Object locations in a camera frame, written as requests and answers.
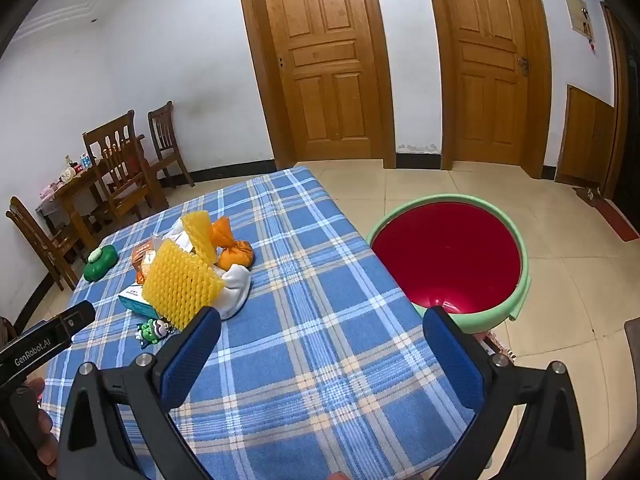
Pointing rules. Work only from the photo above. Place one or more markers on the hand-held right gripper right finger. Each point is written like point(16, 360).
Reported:
point(457, 360)

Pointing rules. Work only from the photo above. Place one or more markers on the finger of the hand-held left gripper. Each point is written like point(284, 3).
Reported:
point(75, 319)

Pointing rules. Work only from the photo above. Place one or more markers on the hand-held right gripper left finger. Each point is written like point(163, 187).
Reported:
point(192, 355)

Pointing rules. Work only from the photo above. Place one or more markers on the green frog toy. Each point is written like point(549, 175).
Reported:
point(155, 331)

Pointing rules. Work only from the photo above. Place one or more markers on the teal and white box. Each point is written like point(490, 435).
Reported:
point(132, 300)

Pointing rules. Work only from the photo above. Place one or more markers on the large yellow foam fruit net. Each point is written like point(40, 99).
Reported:
point(180, 285)

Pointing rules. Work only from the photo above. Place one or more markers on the white sock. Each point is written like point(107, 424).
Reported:
point(235, 290)

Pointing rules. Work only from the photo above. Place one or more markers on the orange cardboard box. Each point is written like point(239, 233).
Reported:
point(145, 260)

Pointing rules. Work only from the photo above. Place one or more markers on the red basin with green rim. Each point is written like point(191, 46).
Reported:
point(450, 250)

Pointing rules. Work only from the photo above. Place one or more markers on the white tissue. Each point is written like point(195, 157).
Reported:
point(175, 237)

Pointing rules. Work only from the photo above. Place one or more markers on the small yellow foam fruit net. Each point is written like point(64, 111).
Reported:
point(200, 235)

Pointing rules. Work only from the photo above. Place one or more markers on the person's left hand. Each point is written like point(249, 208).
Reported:
point(45, 440)

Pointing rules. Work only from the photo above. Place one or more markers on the green flower-shaped box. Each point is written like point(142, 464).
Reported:
point(100, 265)

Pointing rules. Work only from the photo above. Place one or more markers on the blue plaid tablecloth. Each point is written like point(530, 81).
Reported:
point(310, 310)

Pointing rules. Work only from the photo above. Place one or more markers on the pink packet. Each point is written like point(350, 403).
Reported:
point(47, 192)

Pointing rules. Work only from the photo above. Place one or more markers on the wooden dining table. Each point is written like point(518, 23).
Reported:
point(82, 182)

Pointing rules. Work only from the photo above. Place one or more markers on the blue and white carton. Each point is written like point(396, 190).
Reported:
point(87, 160)

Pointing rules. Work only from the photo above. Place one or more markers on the red doormat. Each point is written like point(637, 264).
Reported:
point(617, 220)

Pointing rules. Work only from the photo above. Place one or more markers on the low wooden cabinet door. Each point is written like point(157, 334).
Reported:
point(585, 135)

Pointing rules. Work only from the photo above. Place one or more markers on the wooden panel door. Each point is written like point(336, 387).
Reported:
point(325, 60)

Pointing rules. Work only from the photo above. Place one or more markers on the beige wall panel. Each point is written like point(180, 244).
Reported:
point(580, 12)

